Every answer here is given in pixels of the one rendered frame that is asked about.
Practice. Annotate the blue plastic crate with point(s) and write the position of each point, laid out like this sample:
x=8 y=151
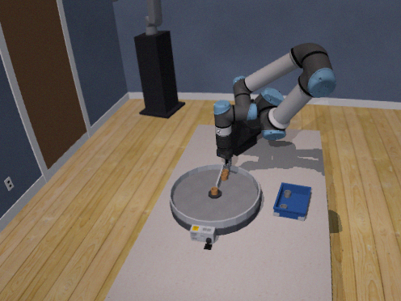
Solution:
x=297 y=201

